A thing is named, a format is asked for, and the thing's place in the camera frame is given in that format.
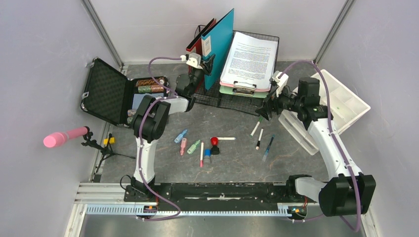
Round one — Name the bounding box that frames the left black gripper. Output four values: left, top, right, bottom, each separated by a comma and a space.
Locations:
189, 52, 216, 95

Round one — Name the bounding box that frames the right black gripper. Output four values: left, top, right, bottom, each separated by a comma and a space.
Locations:
255, 81, 303, 121

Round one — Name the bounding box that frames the red clipboard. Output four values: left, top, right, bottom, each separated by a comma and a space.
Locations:
186, 18, 216, 56

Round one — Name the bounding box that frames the teal blue clipboard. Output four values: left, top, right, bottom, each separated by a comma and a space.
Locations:
201, 9, 235, 90

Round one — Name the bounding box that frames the light green clipboard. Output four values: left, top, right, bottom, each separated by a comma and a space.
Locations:
219, 85, 269, 98

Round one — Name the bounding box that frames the pink clear clipboard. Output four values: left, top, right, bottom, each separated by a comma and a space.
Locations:
219, 81, 271, 93

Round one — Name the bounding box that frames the white printed paper sheet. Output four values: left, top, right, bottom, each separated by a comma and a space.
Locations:
219, 32, 278, 88

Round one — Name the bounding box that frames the blue small highlighter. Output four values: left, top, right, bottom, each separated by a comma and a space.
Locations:
174, 129, 188, 144

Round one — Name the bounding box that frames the white plastic drawer organizer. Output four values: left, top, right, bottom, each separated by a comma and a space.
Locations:
278, 69, 371, 156

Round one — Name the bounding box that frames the green small highlighter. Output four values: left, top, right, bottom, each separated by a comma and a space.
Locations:
187, 140, 201, 155

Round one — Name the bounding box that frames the pink small highlighter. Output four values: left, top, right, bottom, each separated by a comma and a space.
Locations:
180, 137, 187, 156

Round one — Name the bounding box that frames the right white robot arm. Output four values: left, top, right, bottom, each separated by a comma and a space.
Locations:
256, 69, 376, 217

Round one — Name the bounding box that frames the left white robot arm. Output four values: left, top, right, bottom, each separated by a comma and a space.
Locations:
131, 69, 205, 201

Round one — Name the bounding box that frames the green white marker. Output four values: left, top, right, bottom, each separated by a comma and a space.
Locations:
250, 116, 263, 137

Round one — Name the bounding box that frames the black white small marker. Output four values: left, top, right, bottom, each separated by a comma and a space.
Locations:
255, 128, 264, 150

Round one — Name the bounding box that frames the blue clear pen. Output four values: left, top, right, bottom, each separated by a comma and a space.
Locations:
262, 134, 275, 162

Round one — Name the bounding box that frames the white lilac capped marker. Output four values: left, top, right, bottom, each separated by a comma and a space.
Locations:
217, 137, 236, 141

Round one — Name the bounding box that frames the red chip stack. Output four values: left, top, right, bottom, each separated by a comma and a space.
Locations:
150, 85, 165, 93

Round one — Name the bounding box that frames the red black stamp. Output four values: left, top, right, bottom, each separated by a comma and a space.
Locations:
210, 137, 220, 155

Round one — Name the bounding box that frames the green chip stack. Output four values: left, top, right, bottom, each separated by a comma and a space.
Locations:
138, 85, 152, 94

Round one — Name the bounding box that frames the orange black chip stack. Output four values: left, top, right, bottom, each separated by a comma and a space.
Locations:
135, 77, 166, 87

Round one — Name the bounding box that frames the blue grey small cylinder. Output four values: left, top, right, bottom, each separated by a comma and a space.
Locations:
203, 149, 211, 164

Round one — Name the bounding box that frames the pink pen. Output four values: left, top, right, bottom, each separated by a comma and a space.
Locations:
200, 141, 205, 167

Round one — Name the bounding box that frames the blue playing card deck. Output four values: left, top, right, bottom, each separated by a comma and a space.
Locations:
131, 93, 164, 110

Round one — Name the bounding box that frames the black poker chip case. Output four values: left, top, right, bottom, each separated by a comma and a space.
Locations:
81, 57, 168, 126

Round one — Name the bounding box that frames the yellow black connector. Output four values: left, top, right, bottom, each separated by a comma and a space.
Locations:
103, 137, 115, 146

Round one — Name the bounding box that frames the black microphone tripod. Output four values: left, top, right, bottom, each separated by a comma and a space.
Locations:
81, 131, 135, 175

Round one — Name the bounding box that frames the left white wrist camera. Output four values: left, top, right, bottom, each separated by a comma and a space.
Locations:
180, 52, 203, 69

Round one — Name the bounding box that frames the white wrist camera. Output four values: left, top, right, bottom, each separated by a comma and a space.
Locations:
270, 71, 289, 97
180, 52, 203, 69

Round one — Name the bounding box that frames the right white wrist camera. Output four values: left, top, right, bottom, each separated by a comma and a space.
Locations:
270, 71, 289, 97

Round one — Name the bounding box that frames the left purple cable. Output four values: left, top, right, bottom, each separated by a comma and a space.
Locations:
137, 56, 184, 222

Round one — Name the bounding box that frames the purple cable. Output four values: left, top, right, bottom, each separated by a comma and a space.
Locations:
137, 56, 184, 222
277, 60, 362, 233

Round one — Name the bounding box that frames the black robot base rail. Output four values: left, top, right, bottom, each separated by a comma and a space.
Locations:
124, 181, 319, 213

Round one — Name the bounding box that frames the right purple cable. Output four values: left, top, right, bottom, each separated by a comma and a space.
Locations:
277, 60, 362, 233

